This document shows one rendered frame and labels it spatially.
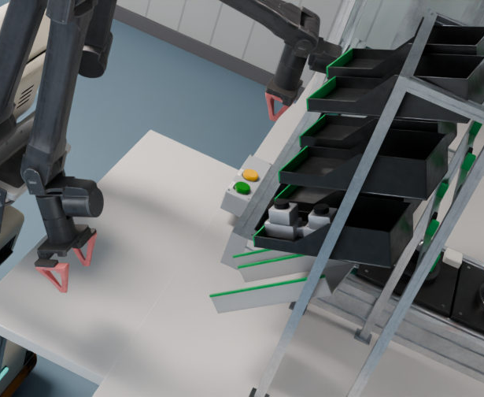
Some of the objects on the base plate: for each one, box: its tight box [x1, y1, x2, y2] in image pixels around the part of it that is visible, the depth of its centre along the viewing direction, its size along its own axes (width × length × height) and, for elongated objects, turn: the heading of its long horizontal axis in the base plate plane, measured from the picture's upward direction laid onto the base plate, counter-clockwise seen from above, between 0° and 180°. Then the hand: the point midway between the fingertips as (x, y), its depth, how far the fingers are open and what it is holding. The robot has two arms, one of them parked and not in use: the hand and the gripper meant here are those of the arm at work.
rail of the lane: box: [220, 110, 325, 269], centre depth 247 cm, size 6×89×11 cm, turn 140°
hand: (273, 116), depth 202 cm, fingers closed
